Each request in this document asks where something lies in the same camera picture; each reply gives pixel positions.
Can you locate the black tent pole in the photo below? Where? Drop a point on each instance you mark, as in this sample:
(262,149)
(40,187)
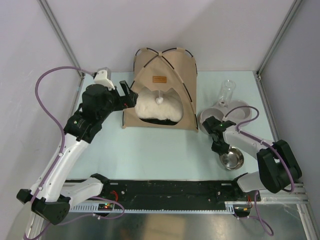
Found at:
(166,84)
(176,58)

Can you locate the aluminium frame post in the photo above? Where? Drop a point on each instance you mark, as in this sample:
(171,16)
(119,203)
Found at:
(51,18)
(284,27)

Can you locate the clear plastic water bottle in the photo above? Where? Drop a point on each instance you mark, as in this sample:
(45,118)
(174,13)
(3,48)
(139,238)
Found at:
(226,92)

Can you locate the white fluffy cushion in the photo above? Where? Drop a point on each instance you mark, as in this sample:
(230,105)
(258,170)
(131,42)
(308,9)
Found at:
(171,108)

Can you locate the white pompom toy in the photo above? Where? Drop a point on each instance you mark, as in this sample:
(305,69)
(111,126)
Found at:
(159,100)

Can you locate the grey double pet feeder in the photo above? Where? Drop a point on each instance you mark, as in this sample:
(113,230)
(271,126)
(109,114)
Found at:
(237,116)

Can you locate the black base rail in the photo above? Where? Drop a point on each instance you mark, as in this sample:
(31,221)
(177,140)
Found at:
(180,194)

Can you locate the left aluminium frame post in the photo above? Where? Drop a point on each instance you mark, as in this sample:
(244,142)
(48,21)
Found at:
(51,18)

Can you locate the right aluminium frame post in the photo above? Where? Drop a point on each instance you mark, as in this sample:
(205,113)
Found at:
(284,27)

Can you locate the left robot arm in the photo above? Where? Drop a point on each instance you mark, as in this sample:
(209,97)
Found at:
(48,198)

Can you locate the beige pet tent fabric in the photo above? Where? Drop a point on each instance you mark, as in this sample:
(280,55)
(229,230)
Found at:
(159,77)

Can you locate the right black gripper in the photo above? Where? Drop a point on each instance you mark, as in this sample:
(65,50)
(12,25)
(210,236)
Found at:
(219,150)

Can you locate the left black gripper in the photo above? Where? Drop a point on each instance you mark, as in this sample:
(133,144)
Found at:
(128,100)

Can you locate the stainless steel pet bowl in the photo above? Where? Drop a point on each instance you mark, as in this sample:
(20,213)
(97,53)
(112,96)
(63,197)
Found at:
(233,159)

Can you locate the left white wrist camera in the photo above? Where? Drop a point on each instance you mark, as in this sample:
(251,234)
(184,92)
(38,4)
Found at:
(103,77)

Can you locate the white slotted cable duct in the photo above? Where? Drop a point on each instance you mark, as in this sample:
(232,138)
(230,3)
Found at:
(104,208)

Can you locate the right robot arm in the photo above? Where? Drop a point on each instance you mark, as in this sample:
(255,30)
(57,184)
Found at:
(278,168)

